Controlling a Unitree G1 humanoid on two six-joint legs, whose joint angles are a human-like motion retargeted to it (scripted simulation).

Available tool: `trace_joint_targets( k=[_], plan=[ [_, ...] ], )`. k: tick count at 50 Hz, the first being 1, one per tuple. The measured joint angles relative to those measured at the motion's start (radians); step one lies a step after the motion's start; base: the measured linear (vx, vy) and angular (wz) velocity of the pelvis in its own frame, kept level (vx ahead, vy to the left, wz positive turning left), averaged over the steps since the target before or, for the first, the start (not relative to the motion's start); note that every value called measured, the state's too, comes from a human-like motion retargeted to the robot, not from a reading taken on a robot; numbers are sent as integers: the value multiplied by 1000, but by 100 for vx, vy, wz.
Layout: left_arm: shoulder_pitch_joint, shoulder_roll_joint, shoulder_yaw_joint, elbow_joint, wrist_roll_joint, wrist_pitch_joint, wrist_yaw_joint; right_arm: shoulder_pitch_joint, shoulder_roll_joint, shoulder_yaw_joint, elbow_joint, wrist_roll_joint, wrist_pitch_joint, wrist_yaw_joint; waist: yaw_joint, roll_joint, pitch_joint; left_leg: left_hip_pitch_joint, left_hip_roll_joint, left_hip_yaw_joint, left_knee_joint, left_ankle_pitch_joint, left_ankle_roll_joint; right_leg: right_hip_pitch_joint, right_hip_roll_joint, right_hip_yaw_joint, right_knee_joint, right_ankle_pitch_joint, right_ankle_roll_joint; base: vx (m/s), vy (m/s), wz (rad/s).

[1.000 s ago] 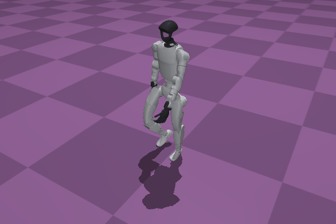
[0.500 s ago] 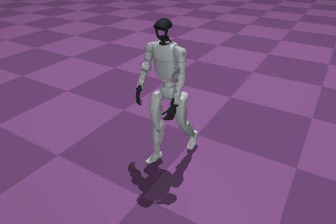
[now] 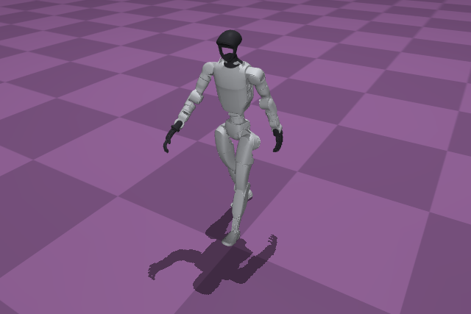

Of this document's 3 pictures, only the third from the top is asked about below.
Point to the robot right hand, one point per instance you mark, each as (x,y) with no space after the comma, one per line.
(174,128)

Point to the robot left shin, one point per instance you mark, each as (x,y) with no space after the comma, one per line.
(239,205)

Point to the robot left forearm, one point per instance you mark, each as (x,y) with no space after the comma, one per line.
(272,116)

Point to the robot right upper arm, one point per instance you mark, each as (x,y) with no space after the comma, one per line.
(202,82)

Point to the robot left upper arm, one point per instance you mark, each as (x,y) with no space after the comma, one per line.
(256,77)

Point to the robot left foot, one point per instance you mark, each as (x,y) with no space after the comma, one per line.
(231,238)

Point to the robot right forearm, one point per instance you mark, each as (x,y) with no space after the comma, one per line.
(186,111)

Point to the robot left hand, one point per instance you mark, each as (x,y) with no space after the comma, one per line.
(279,139)

